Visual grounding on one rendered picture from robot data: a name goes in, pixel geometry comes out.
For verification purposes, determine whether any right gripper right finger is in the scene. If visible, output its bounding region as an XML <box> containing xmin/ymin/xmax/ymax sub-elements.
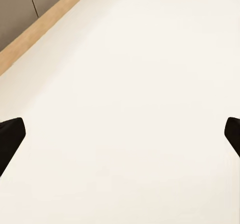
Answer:
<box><xmin>224</xmin><ymin>117</ymin><xmax>240</xmax><ymax>157</ymax></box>

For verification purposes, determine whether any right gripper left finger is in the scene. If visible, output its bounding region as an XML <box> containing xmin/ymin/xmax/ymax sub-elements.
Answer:
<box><xmin>0</xmin><ymin>117</ymin><xmax>26</xmax><ymax>177</ymax></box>

